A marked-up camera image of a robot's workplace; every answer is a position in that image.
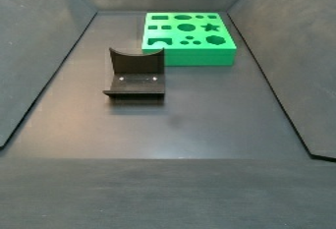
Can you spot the green shape sorter box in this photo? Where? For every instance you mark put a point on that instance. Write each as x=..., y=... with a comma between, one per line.
x=194, y=38

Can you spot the black curved holder stand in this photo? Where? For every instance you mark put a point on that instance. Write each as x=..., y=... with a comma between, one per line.
x=139, y=74

